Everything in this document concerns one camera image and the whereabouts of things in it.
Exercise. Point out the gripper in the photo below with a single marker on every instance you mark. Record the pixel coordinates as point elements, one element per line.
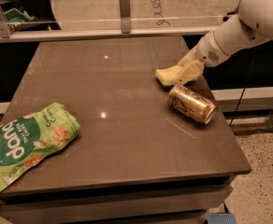
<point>208,53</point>

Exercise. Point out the yellow sponge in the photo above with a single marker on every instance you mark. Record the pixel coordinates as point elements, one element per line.
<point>169,76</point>

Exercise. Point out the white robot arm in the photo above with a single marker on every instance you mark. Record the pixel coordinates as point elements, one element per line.
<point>251,26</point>

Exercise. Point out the orange soda can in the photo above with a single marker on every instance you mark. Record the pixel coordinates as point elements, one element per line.
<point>191,104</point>

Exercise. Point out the blue perforated box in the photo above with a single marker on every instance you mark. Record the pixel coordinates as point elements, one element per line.
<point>218,218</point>

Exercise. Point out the green plastic bin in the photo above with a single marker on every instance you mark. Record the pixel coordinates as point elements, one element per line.
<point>15,16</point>

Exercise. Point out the green chip bag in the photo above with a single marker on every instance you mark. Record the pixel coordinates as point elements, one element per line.
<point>28,140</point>

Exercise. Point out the middle metal bracket post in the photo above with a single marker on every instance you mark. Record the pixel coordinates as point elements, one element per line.
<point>125,14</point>

